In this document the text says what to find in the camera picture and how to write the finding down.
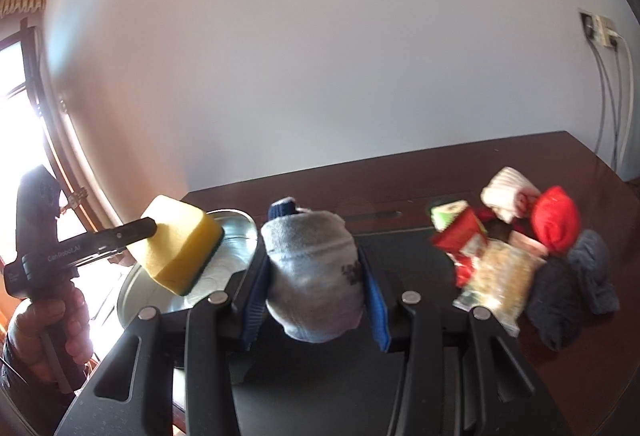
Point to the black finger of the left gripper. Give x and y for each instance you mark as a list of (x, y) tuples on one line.
[(135, 231)]

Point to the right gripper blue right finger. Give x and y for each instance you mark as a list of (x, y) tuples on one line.
[(375, 304)]

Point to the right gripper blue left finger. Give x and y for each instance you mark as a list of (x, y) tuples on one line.
[(256, 283)]

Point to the yellow green sponge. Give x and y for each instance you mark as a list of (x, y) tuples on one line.
[(185, 239)]

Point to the red snack packet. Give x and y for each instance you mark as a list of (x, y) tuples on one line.
[(465, 241)]

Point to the black fuzzy sock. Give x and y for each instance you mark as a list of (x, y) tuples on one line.
[(555, 306)]

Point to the cream knitted sock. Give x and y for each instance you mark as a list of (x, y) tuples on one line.
[(510, 195)]

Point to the person's left hand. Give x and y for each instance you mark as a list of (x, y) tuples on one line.
[(32, 318)]

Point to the round metal tin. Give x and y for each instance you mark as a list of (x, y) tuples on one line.
[(234, 254)]

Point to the black desk mat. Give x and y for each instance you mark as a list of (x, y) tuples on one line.
[(347, 386)]

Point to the green white tissue pack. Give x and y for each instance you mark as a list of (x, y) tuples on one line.
[(442, 215)]

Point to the clear grain snack bag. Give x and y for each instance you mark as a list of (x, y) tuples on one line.
[(501, 282)]

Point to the red rolled sock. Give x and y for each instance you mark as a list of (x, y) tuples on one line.
[(556, 220)]

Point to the dark grey sock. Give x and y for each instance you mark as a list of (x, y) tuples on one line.
[(590, 259)]

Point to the wooden window frame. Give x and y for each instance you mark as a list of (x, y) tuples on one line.
[(67, 159)]

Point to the wall power socket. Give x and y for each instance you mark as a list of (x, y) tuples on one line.
[(599, 29)]

